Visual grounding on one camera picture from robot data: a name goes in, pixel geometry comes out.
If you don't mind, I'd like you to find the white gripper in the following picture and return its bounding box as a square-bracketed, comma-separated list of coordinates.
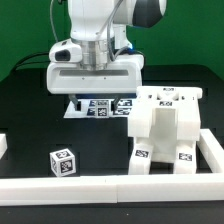
[47, 39, 144, 112]

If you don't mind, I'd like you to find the white right rail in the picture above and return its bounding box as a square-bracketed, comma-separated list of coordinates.
[197, 129, 224, 174]

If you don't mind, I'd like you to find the white tagged cube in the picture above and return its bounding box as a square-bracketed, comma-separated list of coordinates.
[50, 148, 76, 177]

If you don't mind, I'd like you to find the white rail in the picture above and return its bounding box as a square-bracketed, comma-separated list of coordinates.
[0, 174, 224, 206]
[197, 129, 224, 174]

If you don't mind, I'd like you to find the black cable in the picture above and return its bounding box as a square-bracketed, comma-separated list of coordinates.
[9, 51, 51, 75]

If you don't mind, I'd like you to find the white front rail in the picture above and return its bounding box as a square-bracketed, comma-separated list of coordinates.
[0, 174, 224, 206]

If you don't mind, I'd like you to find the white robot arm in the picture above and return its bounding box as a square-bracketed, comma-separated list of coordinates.
[47, 0, 167, 109]

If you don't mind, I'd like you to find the white tagged block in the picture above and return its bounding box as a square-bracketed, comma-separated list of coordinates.
[128, 138, 154, 175]

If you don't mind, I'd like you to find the grey hose cable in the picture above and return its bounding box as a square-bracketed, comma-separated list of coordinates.
[105, 0, 134, 63]

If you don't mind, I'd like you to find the white block left edge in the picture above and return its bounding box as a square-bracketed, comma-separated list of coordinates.
[0, 134, 7, 159]

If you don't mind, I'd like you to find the white chair seat block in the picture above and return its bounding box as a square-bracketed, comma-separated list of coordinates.
[149, 100, 176, 163]

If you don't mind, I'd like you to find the white tagged sheet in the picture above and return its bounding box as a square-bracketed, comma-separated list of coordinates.
[64, 98, 135, 119]

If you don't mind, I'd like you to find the small tagged cube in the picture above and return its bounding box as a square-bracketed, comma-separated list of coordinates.
[96, 106, 109, 118]

